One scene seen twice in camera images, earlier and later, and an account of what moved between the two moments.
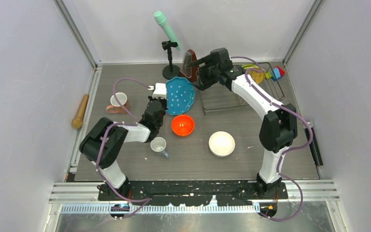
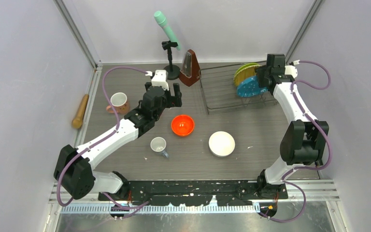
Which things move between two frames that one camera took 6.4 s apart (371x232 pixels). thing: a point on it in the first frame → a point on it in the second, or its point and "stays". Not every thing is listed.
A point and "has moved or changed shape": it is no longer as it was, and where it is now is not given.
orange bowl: [182, 125] stays
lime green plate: [245, 65] stays
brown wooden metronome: [189, 72] stays
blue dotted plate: [180, 95] has moved or changed shape
